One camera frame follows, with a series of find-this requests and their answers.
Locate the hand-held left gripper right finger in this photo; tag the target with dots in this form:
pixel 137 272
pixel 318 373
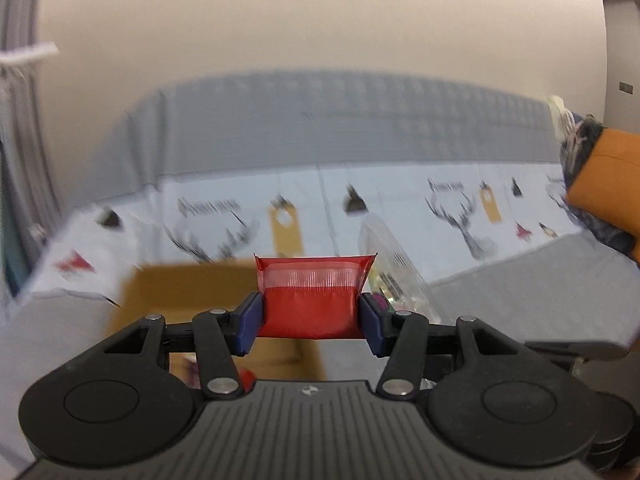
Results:
pixel 372 327

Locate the green curtain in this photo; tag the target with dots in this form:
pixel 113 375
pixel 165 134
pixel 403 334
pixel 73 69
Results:
pixel 12 250

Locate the brown cardboard box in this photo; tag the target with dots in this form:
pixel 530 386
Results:
pixel 165 290

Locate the white steamer hanger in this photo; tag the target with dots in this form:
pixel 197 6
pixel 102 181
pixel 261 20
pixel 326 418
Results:
pixel 30 54

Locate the white bedside object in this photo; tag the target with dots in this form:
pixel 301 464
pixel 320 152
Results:
pixel 557 110

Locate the small red snack packet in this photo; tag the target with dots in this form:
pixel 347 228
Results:
pixel 246 381

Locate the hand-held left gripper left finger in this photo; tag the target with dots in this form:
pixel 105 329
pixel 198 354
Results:
pixel 247 322

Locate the orange cushion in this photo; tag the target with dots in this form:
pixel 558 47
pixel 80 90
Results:
pixel 615 175

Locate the clear candy bag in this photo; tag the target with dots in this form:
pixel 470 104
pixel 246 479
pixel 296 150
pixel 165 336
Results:
pixel 395 255

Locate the wall switch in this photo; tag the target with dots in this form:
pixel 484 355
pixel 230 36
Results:
pixel 626 87

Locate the grey printed bed sheet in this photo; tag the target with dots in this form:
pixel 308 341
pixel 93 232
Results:
pixel 350 125

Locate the red snack packet clear seal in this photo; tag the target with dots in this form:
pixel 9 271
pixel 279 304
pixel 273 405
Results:
pixel 310 310

